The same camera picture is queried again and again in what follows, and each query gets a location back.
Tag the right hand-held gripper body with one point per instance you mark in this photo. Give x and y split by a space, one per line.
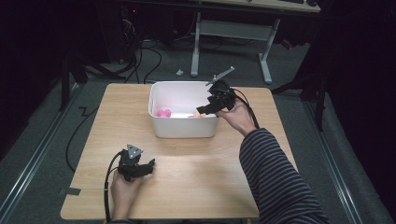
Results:
221 96

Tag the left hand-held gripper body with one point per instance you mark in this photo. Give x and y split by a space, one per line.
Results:
130 166

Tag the white plastic bin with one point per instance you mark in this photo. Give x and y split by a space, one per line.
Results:
183 127

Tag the pink bone toy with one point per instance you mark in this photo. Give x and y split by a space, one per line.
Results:
164 113

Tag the person's right hand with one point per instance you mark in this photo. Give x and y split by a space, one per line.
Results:
238 118

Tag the person's left hand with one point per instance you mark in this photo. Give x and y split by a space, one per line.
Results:
124 194

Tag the small white floor scrap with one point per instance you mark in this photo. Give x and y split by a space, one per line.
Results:
179 72

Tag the grey tape piece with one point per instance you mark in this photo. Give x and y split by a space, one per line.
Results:
70 191

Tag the desk with white legs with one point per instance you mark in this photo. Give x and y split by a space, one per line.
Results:
232 29

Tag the black metal stand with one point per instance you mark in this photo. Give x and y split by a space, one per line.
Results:
77 71
314 90

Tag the black keyboard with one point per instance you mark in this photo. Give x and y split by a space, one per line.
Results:
292 1

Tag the black computer mouse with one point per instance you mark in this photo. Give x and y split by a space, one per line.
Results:
312 2

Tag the metal floor rail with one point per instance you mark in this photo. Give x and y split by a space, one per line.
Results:
334 168
34 155

